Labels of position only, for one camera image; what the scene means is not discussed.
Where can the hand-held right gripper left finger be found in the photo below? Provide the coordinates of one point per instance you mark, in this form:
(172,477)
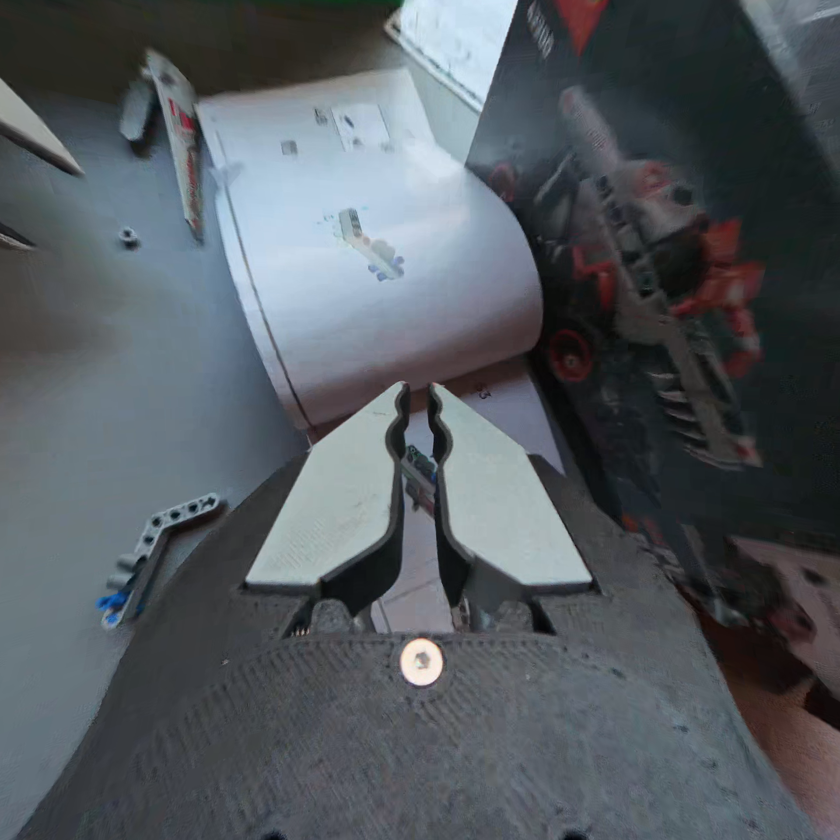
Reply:
(328,505)

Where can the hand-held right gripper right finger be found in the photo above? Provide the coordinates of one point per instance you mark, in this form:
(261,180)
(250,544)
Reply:
(505,518)

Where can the grey angled lego beam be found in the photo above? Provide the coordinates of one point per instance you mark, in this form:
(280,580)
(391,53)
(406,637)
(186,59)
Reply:
(154,531)

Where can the small grey lego piece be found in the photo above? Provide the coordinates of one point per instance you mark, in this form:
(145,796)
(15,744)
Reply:
(136,111)

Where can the long grey lego panel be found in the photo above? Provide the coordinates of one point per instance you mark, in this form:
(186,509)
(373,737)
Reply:
(177,131)

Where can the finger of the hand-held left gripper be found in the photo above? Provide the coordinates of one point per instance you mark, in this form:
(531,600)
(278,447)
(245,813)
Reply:
(12,237)
(29,131)

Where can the dark lego set box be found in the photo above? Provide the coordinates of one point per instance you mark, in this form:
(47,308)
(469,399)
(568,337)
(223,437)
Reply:
(656,262)

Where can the white lego instruction booklet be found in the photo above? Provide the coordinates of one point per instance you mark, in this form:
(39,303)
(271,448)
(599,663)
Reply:
(367,315)

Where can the white sticker sheet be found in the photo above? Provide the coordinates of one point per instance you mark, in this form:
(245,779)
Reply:
(453,39)

